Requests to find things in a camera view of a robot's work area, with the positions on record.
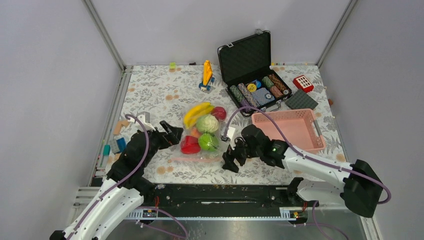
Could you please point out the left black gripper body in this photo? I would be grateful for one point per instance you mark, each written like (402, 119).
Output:
(160, 141)

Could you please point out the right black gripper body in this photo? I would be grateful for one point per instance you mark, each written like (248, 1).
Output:
(254, 152)

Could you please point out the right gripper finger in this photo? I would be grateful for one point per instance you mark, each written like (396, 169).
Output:
(229, 163)
(241, 155)

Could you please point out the yellow toy bananas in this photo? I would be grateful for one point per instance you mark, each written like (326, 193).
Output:
(191, 117)

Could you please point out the red toy pepper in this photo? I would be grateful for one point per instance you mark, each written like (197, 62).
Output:
(189, 145)

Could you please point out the clear pink zip bag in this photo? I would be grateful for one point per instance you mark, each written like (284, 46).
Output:
(202, 156)

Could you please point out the green toy cabbage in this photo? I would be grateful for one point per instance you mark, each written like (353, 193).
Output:
(207, 124)

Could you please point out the pink plastic basket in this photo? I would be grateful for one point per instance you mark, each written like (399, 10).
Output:
(299, 126)

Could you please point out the black poker chip case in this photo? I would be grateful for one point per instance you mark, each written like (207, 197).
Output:
(247, 60)

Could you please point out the toy peach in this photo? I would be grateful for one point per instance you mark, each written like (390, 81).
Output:
(194, 132)

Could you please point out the red toy pomegranate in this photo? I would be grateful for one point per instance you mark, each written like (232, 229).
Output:
(219, 113)

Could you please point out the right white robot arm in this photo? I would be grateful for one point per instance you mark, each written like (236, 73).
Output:
(355, 185)

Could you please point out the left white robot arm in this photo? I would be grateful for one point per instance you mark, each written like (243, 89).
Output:
(112, 188)

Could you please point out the blue building block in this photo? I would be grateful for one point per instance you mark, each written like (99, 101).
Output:
(121, 143)

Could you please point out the grey building block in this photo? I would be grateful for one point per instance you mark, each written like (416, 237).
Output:
(114, 148)

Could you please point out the tan wooden block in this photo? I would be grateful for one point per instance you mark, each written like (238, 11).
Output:
(117, 156)

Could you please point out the teal block at edge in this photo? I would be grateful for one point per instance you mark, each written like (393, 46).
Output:
(106, 150)

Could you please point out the grey building baseplate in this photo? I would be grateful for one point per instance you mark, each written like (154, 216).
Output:
(301, 100)

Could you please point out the yellow toy crane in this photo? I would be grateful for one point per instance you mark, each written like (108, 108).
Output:
(207, 79)

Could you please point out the red window block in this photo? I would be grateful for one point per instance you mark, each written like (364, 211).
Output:
(303, 83)

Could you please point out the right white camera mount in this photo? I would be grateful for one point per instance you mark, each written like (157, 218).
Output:
(228, 134)

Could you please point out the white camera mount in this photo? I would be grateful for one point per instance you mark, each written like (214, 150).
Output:
(143, 122)
(228, 134)

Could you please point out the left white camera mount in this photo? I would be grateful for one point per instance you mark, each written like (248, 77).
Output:
(143, 122)

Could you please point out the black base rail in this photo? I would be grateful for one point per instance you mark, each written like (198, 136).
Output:
(202, 200)

